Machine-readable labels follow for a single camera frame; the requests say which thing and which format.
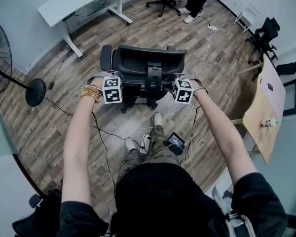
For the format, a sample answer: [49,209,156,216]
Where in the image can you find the person's left forearm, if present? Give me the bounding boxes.
[61,96,102,205]

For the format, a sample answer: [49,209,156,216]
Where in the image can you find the person's left white shoe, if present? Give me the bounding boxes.
[124,137,137,151]

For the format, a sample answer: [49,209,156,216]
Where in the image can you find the thin black wrist band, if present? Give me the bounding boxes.
[193,87,209,96]

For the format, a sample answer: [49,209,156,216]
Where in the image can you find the grey backpack strap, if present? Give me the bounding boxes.
[211,185,257,237]

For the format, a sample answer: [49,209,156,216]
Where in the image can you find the black mesh office chair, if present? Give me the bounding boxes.
[100,44,188,114]

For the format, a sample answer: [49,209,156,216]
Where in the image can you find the person's left hand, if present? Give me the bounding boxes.
[90,79,105,90]

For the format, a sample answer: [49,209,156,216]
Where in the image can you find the person's right hand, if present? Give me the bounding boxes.
[190,81,204,94]

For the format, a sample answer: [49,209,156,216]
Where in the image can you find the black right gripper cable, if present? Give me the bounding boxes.
[186,106,201,181]

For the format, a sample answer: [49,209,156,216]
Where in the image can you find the white floor cable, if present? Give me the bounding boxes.
[194,30,213,77]

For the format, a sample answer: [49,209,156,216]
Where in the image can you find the black fan cable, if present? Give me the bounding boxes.
[43,96,74,118]

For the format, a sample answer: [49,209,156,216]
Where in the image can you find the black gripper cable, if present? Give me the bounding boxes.
[91,111,117,196]
[186,106,201,181]

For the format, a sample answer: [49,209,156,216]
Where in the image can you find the person's white shoe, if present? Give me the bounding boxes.
[152,112,163,127]
[124,137,137,151]

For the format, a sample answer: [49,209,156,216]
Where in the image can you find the person's black shirt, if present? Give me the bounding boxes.
[59,161,290,237]

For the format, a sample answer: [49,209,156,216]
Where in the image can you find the person's right forearm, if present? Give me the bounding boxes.
[192,91,259,186]

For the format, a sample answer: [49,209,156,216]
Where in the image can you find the black pedestal fan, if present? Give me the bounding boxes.
[0,19,47,108]

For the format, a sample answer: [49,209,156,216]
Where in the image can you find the black bag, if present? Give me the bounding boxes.
[275,61,296,76]

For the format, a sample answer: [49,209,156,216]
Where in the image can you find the person's camouflage trousers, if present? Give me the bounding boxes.
[115,124,180,182]

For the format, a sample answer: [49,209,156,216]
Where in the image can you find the person's right white shoe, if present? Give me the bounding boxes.
[152,112,163,127]

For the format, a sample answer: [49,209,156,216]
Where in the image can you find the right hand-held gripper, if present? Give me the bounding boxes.
[172,74,204,104]

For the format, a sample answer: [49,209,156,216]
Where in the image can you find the drink bottle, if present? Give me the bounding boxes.
[259,117,284,128]

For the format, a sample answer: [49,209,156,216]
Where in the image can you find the amber beaded bracelet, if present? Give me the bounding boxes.
[80,86,101,104]

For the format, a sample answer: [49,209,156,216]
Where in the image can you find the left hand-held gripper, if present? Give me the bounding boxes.
[86,71,124,105]

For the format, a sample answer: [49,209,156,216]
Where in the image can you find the light wooden table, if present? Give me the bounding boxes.
[242,55,287,164]

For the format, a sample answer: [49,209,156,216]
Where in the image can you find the white desk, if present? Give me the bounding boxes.
[37,0,139,58]

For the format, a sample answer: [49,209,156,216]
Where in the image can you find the black device with screen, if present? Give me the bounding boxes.
[164,132,186,156]

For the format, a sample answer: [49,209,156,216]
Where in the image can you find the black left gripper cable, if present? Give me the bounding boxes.
[91,111,117,196]

